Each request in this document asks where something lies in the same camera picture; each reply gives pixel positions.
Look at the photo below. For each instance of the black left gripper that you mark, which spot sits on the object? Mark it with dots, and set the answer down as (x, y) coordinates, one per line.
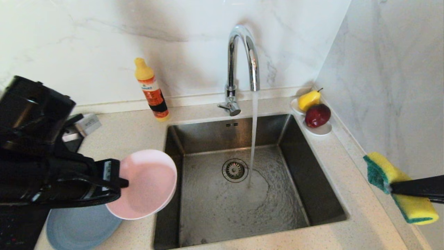
(79, 184)

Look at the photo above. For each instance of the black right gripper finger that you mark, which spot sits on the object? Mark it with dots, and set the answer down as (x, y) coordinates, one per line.
(419, 187)
(437, 200)

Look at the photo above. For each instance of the yellow green sponge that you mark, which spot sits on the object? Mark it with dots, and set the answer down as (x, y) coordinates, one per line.
(416, 210)

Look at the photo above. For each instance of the pink bowl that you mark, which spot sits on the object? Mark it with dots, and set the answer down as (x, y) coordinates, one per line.
(149, 184)

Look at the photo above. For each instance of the blue round plate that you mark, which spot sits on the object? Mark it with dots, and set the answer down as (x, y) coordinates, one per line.
(79, 229)

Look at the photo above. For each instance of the orange dish soap bottle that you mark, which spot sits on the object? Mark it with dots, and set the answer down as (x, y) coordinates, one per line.
(151, 90)

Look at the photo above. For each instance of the chrome faucet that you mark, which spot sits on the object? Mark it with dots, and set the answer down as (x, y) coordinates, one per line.
(230, 62)

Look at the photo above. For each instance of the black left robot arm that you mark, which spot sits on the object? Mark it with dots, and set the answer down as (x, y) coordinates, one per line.
(27, 139)

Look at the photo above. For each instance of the stainless steel sink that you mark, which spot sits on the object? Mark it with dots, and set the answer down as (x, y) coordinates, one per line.
(225, 215)

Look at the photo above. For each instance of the metal sink drain strainer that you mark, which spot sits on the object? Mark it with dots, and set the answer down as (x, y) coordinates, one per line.
(235, 170)

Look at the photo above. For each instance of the white fruit dish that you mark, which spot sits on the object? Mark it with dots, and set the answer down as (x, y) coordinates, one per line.
(321, 130)

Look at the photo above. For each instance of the black induction cooktop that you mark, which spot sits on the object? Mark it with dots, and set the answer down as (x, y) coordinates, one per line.
(14, 229)

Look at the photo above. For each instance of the red apple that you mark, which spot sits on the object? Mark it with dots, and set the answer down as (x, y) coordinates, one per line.
(317, 115)

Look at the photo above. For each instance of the yellow pear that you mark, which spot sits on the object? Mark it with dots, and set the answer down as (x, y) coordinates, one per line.
(308, 100)

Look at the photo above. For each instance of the running water stream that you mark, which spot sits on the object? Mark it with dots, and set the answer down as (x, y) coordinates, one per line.
(254, 121)

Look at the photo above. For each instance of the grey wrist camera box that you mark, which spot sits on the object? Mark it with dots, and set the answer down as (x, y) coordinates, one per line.
(88, 123)

